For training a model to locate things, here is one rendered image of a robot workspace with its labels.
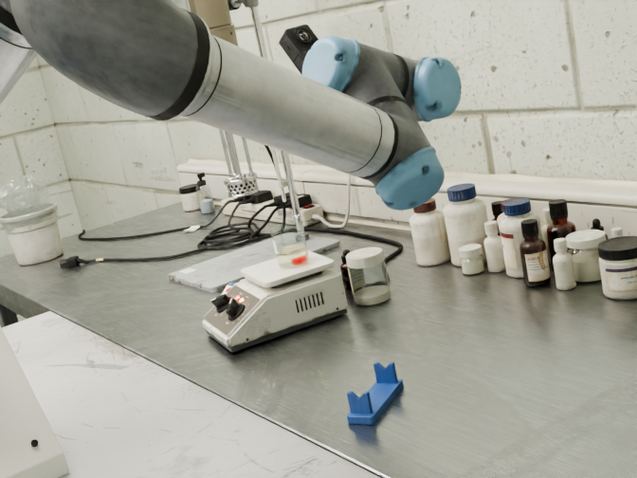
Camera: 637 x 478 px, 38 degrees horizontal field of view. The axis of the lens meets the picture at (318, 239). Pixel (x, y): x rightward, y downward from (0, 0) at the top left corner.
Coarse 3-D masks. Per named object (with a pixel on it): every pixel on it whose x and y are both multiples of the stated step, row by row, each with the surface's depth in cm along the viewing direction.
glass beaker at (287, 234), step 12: (276, 216) 145; (288, 216) 145; (300, 216) 143; (276, 228) 141; (288, 228) 140; (300, 228) 142; (276, 240) 141; (288, 240) 141; (300, 240) 142; (276, 252) 143; (288, 252) 141; (300, 252) 142; (288, 264) 142; (300, 264) 142
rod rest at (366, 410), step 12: (384, 372) 112; (384, 384) 112; (396, 384) 111; (348, 396) 105; (360, 396) 105; (372, 396) 109; (384, 396) 109; (360, 408) 105; (372, 408) 105; (384, 408) 107; (348, 420) 106; (360, 420) 105; (372, 420) 104
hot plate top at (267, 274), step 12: (312, 252) 149; (264, 264) 148; (276, 264) 146; (312, 264) 142; (324, 264) 141; (252, 276) 142; (264, 276) 140; (276, 276) 139; (288, 276) 138; (300, 276) 139
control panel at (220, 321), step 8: (232, 288) 147; (240, 288) 145; (232, 296) 145; (240, 296) 143; (248, 296) 141; (248, 304) 138; (216, 312) 144; (224, 312) 142; (208, 320) 144; (216, 320) 142; (224, 320) 140; (240, 320) 136; (224, 328) 138; (232, 328) 136
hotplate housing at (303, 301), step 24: (264, 288) 141; (288, 288) 138; (312, 288) 140; (336, 288) 141; (264, 312) 137; (288, 312) 138; (312, 312) 140; (336, 312) 142; (216, 336) 140; (240, 336) 136; (264, 336) 138
